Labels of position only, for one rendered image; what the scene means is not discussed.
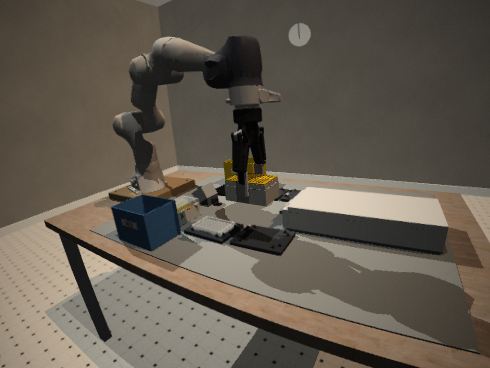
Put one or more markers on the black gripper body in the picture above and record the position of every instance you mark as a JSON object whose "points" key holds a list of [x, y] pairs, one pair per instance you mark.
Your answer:
{"points": [[243, 116]]}

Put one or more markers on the yellow bin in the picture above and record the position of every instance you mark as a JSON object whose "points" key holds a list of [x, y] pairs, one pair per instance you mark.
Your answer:
{"points": [[250, 168]]}

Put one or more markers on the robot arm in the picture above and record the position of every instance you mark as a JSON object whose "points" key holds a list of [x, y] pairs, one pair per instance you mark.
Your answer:
{"points": [[237, 66]]}

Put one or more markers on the grey bench mat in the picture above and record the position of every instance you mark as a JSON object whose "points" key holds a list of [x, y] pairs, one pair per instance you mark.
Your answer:
{"points": [[409, 292]]}

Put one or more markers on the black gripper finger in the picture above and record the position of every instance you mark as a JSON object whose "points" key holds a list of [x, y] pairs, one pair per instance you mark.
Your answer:
{"points": [[240, 153], [256, 151]]}

